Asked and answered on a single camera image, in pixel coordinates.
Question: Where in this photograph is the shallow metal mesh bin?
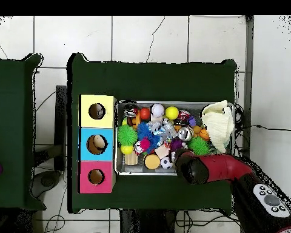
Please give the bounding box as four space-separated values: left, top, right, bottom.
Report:
114 100 235 177

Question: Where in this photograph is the black cable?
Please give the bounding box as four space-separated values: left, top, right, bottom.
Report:
235 124 291 132

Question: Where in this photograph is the grey rounded floor object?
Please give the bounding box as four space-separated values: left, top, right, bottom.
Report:
30 169 62 198

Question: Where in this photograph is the green puffer ball with eyes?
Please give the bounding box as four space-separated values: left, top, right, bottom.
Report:
116 124 138 147

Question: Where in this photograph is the grey metal pole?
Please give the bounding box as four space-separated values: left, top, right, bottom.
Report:
241 15 255 158

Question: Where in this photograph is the cream knitted cloth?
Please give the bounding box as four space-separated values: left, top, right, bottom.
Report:
200 100 235 154

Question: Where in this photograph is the orange round sponge disc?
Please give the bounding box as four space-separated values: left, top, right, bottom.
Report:
143 154 161 170

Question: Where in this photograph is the small soccer ball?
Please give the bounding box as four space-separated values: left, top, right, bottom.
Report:
160 157 174 170

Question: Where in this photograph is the purple spiky fish toy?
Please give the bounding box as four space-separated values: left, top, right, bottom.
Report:
170 138 186 152

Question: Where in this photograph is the wooden box with three holes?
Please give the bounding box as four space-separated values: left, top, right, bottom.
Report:
78 93 117 194

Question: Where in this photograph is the yellow smiley ball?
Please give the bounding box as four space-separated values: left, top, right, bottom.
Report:
164 106 179 120

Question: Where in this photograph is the white baseball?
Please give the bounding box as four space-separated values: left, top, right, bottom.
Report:
150 103 165 118

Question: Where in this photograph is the blue puffer ball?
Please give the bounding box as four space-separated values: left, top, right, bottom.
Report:
136 121 161 154

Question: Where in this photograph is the small orange ball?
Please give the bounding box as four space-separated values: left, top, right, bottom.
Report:
139 107 151 121

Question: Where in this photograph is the crushed silver can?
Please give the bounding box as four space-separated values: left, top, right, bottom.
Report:
178 127 193 143

